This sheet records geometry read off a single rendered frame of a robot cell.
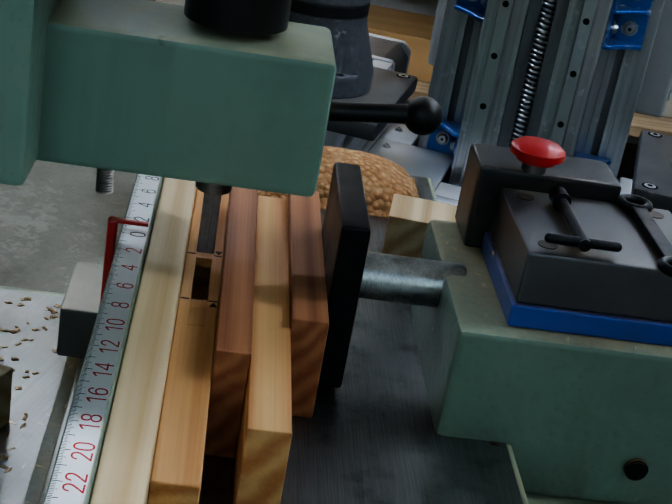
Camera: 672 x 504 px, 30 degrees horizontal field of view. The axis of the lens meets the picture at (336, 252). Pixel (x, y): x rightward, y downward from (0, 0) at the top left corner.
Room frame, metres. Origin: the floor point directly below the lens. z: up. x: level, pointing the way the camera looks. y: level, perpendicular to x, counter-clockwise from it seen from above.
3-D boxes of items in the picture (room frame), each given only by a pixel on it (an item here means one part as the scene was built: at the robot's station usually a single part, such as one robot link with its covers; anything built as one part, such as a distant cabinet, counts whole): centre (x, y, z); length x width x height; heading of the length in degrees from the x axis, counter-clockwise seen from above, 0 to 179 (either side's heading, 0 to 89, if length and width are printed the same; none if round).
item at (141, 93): (0.60, 0.09, 1.03); 0.14 x 0.07 x 0.09; 97
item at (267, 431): (0.57, 0.03, 0.92); 0.25 x 0.02 x 0.05; 7
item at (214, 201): (0.60, 0.07, 0.97); 0.01 x 0.01 x 0.05; 7
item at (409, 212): (0.74, -0.05, 0.92); 0.04 x 0.04 x 0.04; 87
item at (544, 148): (0.65, -0.10, 1.02); 0.03 x 0.03 x 0.01
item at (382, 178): (0.85, 0.01, 0.91); 0.12 x 0.09 x 0.03; 97
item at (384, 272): (0.61, -0.03, 0.95); 0.09 x 0.07 x 0.09; 7
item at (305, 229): (0.62, 0.02, 0.93); 0.17 x 0.02 x 0.05; 7
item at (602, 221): (0.62, -0.13, 0.99); 0.13 x 0.11 x 0.06; 7
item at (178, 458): (0.70, 0.08, 0.92); 0.59 x 0.02 x 0.04; 7
